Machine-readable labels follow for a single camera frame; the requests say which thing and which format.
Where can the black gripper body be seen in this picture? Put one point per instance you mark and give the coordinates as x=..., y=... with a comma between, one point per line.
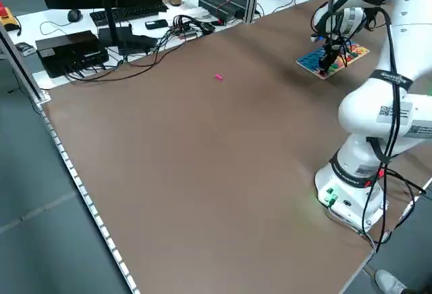
x=330, y=53

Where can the black computer mouse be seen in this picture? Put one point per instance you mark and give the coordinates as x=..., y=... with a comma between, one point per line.
x=75, y=15

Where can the person's foot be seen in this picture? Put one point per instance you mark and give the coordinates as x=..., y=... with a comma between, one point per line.
x=388, y=282

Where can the blue wooden toy board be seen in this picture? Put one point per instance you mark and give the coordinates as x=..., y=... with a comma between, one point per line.
x=310, y=58

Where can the pink number one piece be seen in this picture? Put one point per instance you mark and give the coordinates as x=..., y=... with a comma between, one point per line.
x=218, y=77

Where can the red emergency stop button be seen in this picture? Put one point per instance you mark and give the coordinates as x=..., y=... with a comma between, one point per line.
x=3, y=10

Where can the dark power supply box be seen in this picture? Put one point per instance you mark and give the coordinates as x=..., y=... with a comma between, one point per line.
x=219, y=5

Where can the aluminium frame profile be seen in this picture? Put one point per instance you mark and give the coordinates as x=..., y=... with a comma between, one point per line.
x=20, y=61

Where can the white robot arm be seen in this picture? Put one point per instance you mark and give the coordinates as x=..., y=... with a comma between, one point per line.
x=364, y=112

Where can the black monitor stand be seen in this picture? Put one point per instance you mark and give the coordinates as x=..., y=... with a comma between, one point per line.
x=109, y=21

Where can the small grey device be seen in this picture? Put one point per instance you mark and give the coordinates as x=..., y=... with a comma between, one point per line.
x=25, y=48

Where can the black keyboard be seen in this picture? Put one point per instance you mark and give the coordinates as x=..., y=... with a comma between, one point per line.
x=135, y=10

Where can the black device box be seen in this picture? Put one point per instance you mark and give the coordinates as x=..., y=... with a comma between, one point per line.
x=67, y=51

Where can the black phone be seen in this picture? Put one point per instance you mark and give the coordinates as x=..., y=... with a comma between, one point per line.
x=156, y=24

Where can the white desk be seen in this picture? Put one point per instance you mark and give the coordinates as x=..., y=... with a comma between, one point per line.
x=54, y=14

